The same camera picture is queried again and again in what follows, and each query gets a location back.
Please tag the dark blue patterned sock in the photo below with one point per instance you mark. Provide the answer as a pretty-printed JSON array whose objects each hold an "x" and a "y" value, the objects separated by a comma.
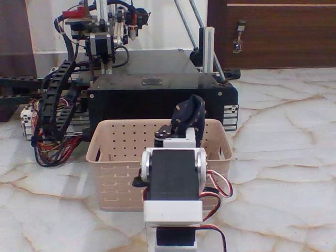
[{"x": 193, "y": 110}]

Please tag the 3D printer print head assembly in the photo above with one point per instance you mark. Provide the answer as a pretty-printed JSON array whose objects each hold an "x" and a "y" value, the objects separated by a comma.
[{"x": 105, "y": 34}]

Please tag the black 3D printer base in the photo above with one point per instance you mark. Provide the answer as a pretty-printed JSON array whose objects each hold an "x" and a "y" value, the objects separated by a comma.
[{"x": 157, "y": 89}]

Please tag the aluminium extrusion upright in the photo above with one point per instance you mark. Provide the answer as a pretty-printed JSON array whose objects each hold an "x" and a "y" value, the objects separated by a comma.
[{"x": 207, "y": 47}]

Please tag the brown wooden door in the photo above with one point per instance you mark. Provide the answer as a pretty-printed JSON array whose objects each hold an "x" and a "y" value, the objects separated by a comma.
[{"x": 283, "y": 34}]

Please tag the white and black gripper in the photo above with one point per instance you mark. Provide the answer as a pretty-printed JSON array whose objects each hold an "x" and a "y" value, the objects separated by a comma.
[{"x": 181, "y": 142}]

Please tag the dark brown wooden panel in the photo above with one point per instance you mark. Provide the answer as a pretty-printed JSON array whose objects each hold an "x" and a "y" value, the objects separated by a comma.
[{"x": 15, "y": 36}]

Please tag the metal door latch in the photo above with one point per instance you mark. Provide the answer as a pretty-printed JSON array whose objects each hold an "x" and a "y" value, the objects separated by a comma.
[{"x": 239, "y": 36}]

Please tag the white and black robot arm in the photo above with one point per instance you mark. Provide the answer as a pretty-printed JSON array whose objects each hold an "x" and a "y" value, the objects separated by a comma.
[{"x": 172, "y": 173}]

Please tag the beige perforated plastic basket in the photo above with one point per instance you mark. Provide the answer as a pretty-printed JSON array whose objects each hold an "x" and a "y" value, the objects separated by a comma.
[{"x": 120, "y": 147}]

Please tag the metal threaded rod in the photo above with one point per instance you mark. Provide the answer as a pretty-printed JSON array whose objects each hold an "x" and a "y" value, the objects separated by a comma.
[
  {"x": 185, "y": 23},
  {"x": 207, "y": 34}
]

